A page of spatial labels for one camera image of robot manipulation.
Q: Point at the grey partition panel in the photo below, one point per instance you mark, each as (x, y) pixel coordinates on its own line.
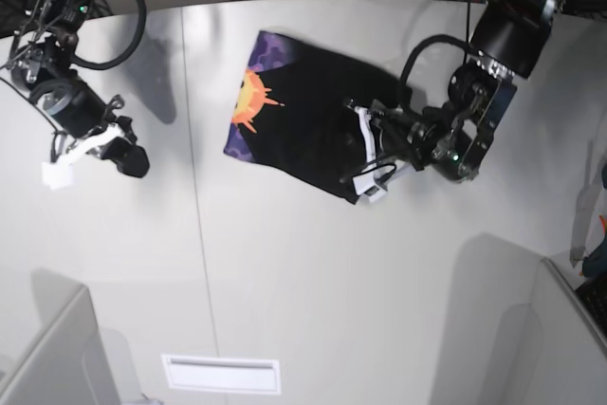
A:
(66, 362)
(571, 367)

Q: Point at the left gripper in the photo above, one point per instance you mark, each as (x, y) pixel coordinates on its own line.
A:
(397, 129)

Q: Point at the black keyboard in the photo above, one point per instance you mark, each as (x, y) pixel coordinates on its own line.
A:
(593, 297)

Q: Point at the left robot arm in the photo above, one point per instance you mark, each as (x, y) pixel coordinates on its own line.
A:
(455, 137)

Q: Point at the grey partition panel left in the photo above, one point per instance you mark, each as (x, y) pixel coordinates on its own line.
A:
(66, 362)

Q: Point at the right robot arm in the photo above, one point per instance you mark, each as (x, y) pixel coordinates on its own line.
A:
(43, 66)

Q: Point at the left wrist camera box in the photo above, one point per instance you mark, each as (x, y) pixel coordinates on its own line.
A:
(369, 186)

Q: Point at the black T-shirt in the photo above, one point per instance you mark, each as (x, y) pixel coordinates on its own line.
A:
(292, 111)

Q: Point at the blue orange object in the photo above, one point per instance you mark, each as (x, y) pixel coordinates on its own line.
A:
(594, 264)

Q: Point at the grey partition panel right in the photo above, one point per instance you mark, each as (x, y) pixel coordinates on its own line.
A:
(571, 367)

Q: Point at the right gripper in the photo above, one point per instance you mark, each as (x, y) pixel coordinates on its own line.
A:
(85, 116)

